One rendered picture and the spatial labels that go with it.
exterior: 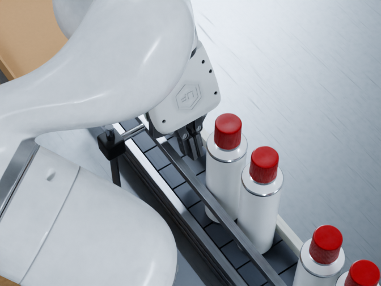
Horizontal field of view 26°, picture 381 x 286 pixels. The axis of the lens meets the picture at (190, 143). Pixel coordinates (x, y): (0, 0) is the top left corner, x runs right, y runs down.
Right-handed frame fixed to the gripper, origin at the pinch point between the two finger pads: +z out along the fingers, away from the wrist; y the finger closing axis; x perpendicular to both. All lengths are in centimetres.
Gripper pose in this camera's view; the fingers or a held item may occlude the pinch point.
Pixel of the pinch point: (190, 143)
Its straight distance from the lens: 114.8
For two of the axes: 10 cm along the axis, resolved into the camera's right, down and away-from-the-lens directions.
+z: 1.9, 7.7, 6.1
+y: 8.2, -4.6, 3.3
